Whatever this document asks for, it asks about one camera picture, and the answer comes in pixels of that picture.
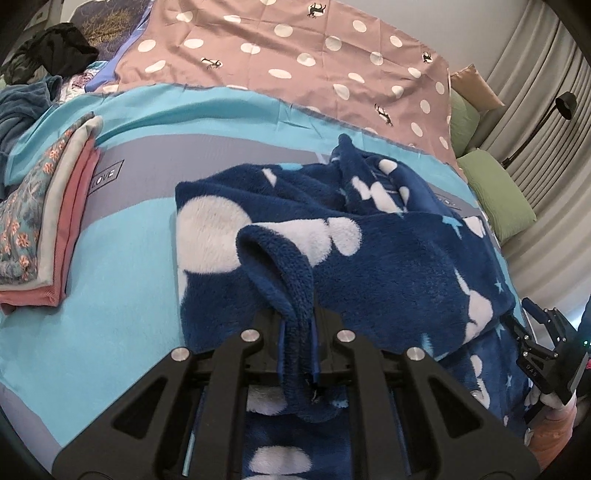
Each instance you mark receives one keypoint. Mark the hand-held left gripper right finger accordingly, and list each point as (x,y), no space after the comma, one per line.
(330,360)

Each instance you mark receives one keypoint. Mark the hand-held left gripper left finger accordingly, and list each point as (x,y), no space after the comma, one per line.
(268,364)

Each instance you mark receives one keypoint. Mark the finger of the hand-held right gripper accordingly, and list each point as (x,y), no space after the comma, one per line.
(517,330)
(533,308)

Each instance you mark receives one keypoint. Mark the navy fleece garment white spots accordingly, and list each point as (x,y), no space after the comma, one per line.
(392,258)

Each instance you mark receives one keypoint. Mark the person's right forearm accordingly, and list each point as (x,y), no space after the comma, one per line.
(554,434)

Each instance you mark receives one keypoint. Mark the stack of folded clothes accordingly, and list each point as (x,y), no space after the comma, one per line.
(23,221)

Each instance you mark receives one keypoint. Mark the green pillow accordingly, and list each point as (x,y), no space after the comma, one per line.
(461,122)
(496,194)

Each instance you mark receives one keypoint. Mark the grey curtain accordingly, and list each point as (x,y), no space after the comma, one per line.
(554,184)

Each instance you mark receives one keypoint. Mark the teal and grey bed sheet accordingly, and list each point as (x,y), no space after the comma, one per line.
(120,277)

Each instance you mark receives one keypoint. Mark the black floor lamp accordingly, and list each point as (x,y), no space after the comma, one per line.
(565,104)

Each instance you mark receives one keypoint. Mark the tan pillow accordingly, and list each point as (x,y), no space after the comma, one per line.
(475,85)

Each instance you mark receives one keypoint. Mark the folded coral cloth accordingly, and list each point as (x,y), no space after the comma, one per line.
(74,221)

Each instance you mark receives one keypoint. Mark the folded pale grey cloth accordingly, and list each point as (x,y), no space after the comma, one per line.
(64,184)

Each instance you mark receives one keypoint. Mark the pink polka dot sheet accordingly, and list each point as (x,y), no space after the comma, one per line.
(300,78)

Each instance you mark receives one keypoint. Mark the light printed cloth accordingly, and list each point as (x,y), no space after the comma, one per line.
(78,83)

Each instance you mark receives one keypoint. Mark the dark teal towel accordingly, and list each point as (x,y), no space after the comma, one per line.
(23,101)

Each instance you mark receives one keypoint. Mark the dark printed blanket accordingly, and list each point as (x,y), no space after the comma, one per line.
(111,23)

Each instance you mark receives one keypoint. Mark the black crumpled cloth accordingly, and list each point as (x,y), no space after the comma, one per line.
(55,46)

